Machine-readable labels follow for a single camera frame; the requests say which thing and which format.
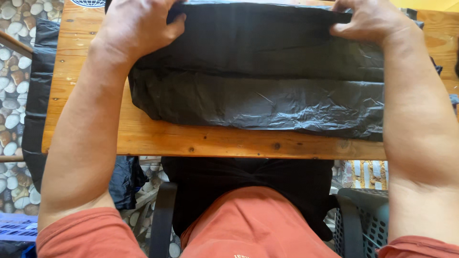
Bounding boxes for yellow board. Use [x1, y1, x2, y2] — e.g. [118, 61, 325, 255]
[390, 0, 459, 13]

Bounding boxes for grey plastic mesh basket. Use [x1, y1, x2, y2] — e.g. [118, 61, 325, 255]
[333, 188, 390, 258]

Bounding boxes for blue plastic crate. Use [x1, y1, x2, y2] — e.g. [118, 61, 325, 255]
[0, 213, 38, 243]

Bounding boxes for white round grille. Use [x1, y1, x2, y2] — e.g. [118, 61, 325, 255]
[70, 0, 107, 8]

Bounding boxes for wooden rail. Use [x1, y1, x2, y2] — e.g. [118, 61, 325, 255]
[0, 30, 33, 60]

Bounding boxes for dark blue plastic bag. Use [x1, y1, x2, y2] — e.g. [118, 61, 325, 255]
[109, 156, 148, 211]

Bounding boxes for person's black trousers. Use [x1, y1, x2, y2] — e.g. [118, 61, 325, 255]
[161, 156, 338, 242]

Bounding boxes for person's orange shirt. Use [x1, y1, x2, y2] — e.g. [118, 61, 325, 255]
[36, 186, 459, 258]

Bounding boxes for person's right hand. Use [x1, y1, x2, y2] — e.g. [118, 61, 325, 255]
[329, 0, 421, 46]

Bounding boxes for black plastic bag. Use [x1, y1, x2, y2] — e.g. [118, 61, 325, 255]
[128, 0, 444, 142]

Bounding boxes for black chair armrest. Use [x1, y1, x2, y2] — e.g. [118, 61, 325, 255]
[148, 182, 178, 258]
[336, 195, 366, 258]

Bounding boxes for person's left hand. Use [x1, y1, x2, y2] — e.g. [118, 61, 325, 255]
[90, 0, 187, 64]

